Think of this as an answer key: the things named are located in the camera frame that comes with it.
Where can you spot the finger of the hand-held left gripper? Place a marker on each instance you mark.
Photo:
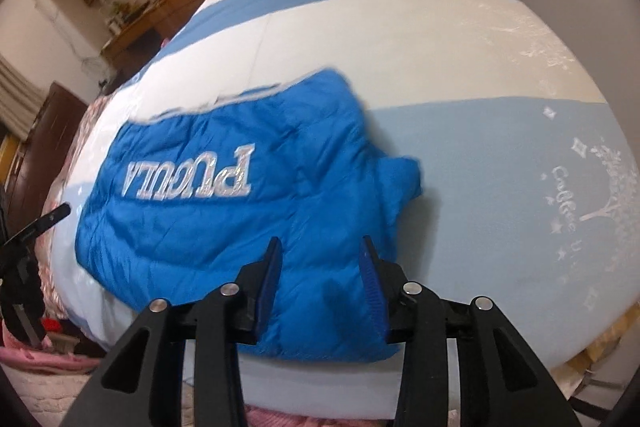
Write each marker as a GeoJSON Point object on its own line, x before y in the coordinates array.
{"type": "Point", "coordinates": [42, 223]}

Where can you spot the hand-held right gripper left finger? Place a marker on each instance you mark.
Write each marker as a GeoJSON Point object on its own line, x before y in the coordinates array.
{"type": "Point", "coordinates": [267, 289]}

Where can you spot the blue and white striped blanket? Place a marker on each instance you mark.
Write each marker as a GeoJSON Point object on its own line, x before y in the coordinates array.
{"type": "Point", "coordinates": [475, 187]}

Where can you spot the wooden desk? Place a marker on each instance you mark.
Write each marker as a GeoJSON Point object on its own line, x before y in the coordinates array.
{"type": "Point", "coordinates": [137, 27]}

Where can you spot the beige curtain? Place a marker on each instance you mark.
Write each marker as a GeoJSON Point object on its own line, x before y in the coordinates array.
{"type": "Point", "coordinates": [17, 97]}

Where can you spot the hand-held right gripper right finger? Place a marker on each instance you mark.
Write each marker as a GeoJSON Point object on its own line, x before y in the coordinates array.
{"type": "Point", "coordinates": [374, 294]}

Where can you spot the blue puffer jacket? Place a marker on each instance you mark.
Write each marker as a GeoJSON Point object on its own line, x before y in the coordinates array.
{"type": "Point", "coordinates": [210, 227]}

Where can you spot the dark wooden headboard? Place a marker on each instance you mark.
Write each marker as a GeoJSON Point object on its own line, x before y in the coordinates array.
{"type": "Point", "coordinates": [47, 142]}

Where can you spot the pink checked cloth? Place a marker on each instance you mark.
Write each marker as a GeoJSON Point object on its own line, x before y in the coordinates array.
{"type": "Point", "coordinates": [320, 419]}

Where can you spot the pink floral quilt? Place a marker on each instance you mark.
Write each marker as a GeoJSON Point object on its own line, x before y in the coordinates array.
{"type": "Point", "coordinates": [52, 292]}

